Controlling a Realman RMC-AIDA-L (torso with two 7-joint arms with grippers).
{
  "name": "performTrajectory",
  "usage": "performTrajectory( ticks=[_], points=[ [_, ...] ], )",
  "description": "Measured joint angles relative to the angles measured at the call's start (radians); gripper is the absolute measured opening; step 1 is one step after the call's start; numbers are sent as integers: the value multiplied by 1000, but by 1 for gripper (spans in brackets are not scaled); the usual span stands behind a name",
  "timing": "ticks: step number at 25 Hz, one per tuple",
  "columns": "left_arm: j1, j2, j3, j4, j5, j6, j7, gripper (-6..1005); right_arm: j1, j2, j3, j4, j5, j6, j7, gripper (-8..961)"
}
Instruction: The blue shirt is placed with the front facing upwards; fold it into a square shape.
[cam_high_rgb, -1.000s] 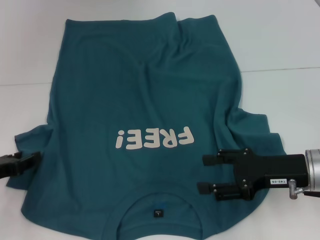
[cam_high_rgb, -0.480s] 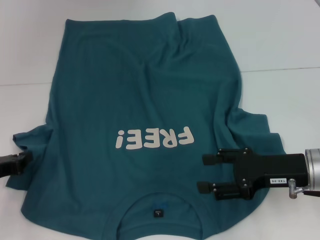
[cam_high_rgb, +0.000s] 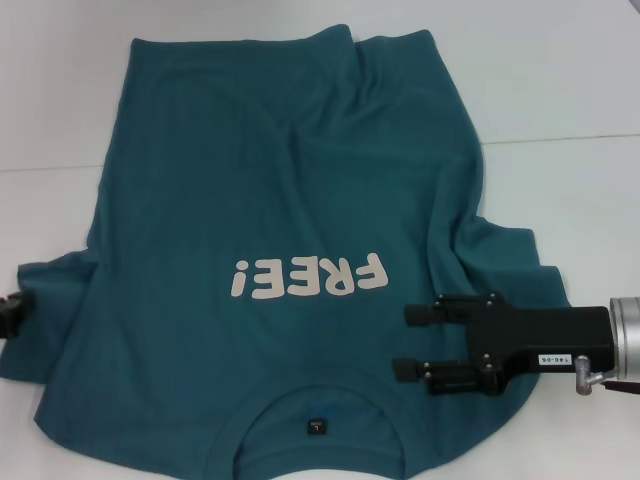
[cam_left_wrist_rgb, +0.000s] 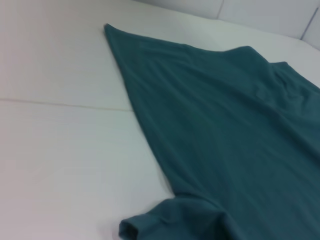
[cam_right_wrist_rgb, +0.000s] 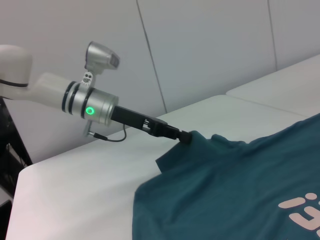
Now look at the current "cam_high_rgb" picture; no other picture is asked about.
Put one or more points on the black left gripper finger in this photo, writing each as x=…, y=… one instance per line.
x=20, y=325
x=9, y=305

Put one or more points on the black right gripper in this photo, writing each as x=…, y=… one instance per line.
x=550, y=340

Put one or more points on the teal t-shirt with FREE print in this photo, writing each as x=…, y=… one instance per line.
x=300, y=175

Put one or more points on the silver right arm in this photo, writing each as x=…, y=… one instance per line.
x=627, y=337

